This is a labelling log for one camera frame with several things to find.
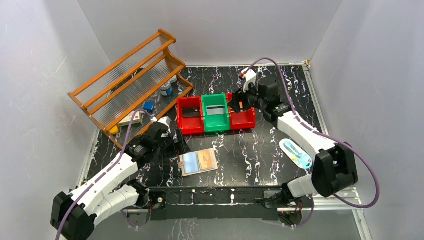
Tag blue white round jar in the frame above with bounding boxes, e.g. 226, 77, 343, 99
159, 81, 173, 97

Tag black card in bin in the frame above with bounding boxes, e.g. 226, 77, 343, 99
182, 106, 201, 118

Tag small blue cube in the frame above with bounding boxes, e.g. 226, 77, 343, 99
142, 101, 155, 112

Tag red plastic bin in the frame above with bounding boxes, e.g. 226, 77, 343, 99
228, 101, 256, 130
176, 96, 205, 135

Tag orange wooden shelf rack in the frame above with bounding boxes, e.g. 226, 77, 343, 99
68, 29, 194, 148

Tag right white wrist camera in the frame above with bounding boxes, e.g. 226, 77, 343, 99
239, 67, 257, 93

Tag small yellow object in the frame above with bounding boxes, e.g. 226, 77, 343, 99
109, 125, 120, 135

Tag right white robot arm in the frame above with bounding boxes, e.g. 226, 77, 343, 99
228, 83, 358, 207

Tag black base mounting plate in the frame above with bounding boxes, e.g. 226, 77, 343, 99
117, 186, 314, 229

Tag right red plastic bin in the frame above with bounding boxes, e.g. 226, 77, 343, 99
228, 101, 256, 130

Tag beige leather card holder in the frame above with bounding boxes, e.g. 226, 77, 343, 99
178, 148, 219, 177

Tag toothbrush blister pack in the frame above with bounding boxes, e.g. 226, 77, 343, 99
279, 138, 313, 170

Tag silver card in bin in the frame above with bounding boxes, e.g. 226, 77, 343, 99
206, 105, 226, 116

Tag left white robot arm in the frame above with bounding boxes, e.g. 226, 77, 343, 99
50, 120, 190, 240

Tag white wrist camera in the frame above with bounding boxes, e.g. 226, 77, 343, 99
239, 67, 257, 93
157, 116, 171, 134

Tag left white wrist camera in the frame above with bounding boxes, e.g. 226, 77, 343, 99
157, 116, 171, 134

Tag left red plastic bin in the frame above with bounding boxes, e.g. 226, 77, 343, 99
176, 96, 205, 135

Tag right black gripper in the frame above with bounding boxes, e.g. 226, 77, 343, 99
226, 80, 266, 115

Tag small white red box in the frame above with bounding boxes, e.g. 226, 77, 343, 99
117, 111, 144, 127

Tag green plastic bin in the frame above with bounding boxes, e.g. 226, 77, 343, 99
201, 93, 230, 133

